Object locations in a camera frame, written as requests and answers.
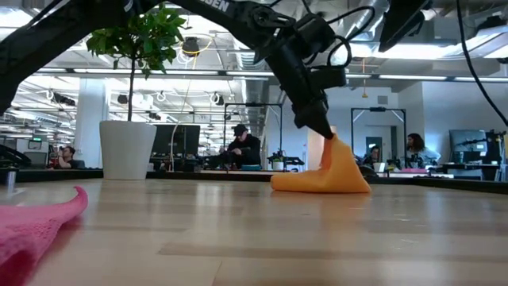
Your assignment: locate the dark background monitor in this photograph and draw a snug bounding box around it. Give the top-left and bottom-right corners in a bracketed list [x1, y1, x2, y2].
[152, 124, 202, 156]

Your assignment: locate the black left wrist camera cable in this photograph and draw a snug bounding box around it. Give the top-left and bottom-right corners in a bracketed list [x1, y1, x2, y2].
[301, 0, 376, 71]

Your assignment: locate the black background frame rig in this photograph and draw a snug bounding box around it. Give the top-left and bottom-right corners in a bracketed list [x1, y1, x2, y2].
[350, 106, 407, 160]
[223, 102, 283, 164]

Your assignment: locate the black background stand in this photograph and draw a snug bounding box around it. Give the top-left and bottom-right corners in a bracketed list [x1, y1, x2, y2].
[487, 129, 508, 182]

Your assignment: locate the orange microfiber towel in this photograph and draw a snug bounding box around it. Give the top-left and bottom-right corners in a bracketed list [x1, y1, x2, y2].
[270, 133, 372, 195]

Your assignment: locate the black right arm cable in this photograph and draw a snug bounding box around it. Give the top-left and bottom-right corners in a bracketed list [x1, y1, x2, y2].
[455, 0, 508, 128]

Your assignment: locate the green leafy plant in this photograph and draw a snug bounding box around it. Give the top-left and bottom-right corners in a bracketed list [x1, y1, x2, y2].
[86, 2, 187, 122]

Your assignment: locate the pink microfiber towel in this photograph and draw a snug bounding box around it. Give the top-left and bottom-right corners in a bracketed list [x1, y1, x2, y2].
[0, 185, 89, 286]

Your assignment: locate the white plant pot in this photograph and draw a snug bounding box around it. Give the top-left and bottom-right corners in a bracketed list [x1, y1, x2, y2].
[98, 120, 158, 181]

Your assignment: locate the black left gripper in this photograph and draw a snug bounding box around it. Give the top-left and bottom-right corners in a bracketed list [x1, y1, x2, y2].
[264, 42, 336, 141]

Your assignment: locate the black ceiling device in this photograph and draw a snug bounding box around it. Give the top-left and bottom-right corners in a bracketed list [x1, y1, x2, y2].
[182, 36, 201, 56]

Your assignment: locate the grey background monitor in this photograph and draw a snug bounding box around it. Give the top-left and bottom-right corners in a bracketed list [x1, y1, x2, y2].
[449, 129, 488, 164]

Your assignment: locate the white building pillar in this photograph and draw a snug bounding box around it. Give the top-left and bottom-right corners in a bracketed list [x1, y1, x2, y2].
[72, 77, 110, 170]

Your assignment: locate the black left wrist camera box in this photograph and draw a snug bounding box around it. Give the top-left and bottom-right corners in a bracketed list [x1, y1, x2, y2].
[311, 65, 347, 91]

